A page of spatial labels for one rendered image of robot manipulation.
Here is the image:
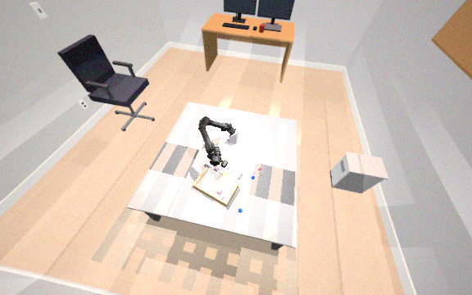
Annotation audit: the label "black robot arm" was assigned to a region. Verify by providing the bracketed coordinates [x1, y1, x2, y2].
[198, 116, 236, 166]

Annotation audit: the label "tan strip with red stripes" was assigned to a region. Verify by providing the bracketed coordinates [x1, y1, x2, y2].
[217, 151, 232, 172]

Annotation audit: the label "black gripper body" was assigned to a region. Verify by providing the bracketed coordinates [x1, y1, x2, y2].
[207, 154, 229, 168]

